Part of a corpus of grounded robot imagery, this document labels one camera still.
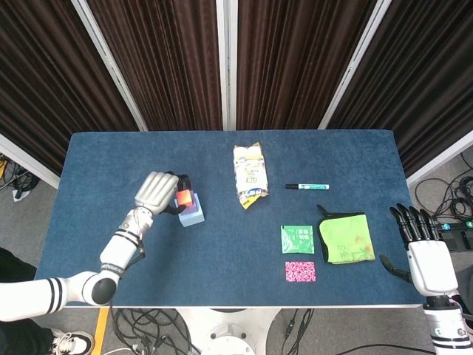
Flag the purple wooden cube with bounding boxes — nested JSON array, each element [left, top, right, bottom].
[[186, 192, 203, 216]]

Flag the black cable with green light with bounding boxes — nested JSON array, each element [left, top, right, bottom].
[[283, 308, 316, 351]]

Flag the person's black trousers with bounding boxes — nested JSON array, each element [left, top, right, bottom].
[[0, 246, 56, 355]]

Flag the clear snack bag yellow print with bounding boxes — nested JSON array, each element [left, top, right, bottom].
[[232, 141, 270, 212]]

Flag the black floor cable bundle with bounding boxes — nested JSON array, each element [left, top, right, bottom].
[[109, 306, 203, 355], [413, 152, 473, 223], [0, 154, 40, 203]]

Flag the yellow-green cloth black trim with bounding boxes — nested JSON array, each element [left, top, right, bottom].
[[316, 204, 376, 266]]

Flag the green sachet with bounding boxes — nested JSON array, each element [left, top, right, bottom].
[[280, 224, 316, 255]]

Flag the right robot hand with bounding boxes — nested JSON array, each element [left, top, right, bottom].
[[379, 203, 460, 297]]

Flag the small orange cube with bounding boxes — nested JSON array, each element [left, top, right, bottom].
[[175, 189, 194, 208]]

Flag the blue fabric table cover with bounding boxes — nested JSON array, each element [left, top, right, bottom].
[[35, 129, 422, 308]]

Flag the pink white patterned card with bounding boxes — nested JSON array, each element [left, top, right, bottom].
[[285, 261, 317, 283]]

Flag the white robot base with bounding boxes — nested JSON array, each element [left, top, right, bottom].
[[177, 306, 284, 355]]

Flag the brown pleated divider panel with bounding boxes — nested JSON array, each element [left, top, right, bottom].
[[319, 0, 473, 188], [86, 0, 228, 132], [0, 0, 149, 189], [227, 0, 392, 131]]

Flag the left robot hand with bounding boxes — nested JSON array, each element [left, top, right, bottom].
[[133, 170, 193, 217]]

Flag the black power strip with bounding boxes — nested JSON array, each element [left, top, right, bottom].
[[435, 220, 473, 252]]

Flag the black white sneaker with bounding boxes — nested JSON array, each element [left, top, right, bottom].
[[50, 330, 96, 355]]

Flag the large light blue cube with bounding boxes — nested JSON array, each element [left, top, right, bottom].
[[177, 192, 205, 228]]

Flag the green white marker pen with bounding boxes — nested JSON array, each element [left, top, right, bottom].
[[285, 183, 330, 192]]

